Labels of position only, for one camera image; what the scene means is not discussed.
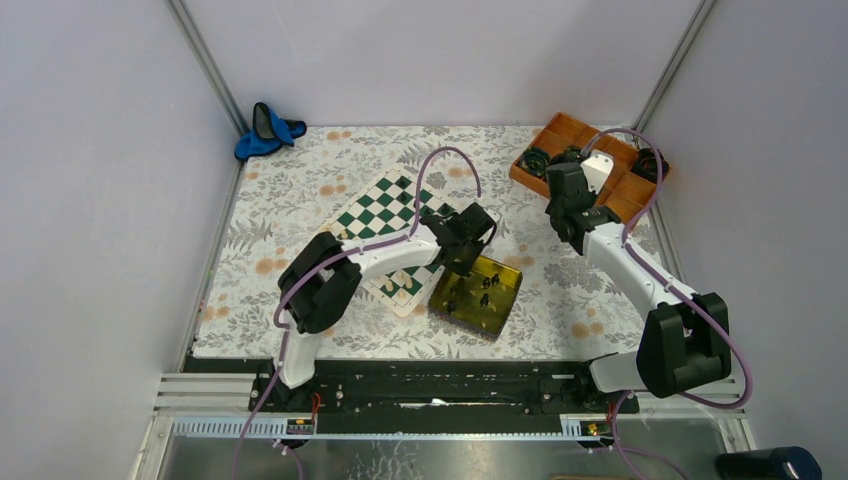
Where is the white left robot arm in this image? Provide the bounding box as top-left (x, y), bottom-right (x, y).
top-left (271, 203), bottom-right (496, 411)

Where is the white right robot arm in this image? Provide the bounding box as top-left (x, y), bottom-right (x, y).
top-left (546, 151), bottom-right (732, 412)

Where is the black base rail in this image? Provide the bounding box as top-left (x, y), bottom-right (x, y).
top-left (184, 358), bottom-right (640, 434)

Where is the aluminium frame post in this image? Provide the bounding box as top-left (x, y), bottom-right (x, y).
top-left (632, 0), bottom-right (719, 131)
top-left (164, 0), bottom-right (248, 136)

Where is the aluminium frame post right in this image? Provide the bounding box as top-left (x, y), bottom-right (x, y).
top-left (632, 0), bottom-right (719, 131)

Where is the aluminium frame post left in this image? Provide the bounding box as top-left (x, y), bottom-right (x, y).
top-left (164, 0), bottom-right (248, 136)

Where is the black tape roll middle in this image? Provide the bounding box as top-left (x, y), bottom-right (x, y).
top-left (548, 145), bottom-right (587, 167)

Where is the blue black cloth glove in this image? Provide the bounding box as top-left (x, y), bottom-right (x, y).
top-left (234, 102), bottom-right (308, 162)

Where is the floral patterned tablecloth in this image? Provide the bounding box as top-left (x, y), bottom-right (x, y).
top-left (191, 126), bottom-right (643, 360)

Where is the dark cylinder bottom right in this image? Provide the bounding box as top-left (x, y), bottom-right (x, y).
top-left (714, 446), bottom-right (823, 480)

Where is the yellow metal tray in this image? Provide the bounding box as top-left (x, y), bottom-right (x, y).
top-left (427, 256), bottom-right (523, 341)

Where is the green white chess board mat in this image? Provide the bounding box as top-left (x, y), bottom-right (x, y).
top-left (323, 167), bottom-right (444, 317)

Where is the black tape roll right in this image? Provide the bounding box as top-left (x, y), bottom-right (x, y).
top-left (630, 148), bottom-right (658, 184)

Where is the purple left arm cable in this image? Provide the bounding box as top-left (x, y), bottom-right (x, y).
top-left (228, 146), bottom-right (484, 480)

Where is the black tape roll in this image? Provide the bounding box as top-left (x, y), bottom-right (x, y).
top-left (630, 148), bottom-right (658, 184)
top-left (518, 146), bottom-right (551, 179)
top-left (548, 145), bottom-right (587, 167)

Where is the black tape roll left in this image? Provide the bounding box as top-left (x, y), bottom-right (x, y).
top-left (518, 146), bottom-right (551, 179)

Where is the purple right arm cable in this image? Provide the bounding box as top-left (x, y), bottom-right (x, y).
top-left (579, 127), bottom-right (755, 480)

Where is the orange compartment organizer box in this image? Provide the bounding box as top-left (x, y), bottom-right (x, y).
top-left (509, 112), bottom-right (671, 224)

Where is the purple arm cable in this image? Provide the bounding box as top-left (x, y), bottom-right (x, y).
top-left (228, 146), bottom-right (484, 480)
top-left (579, 127), bottom-right (755, 480)

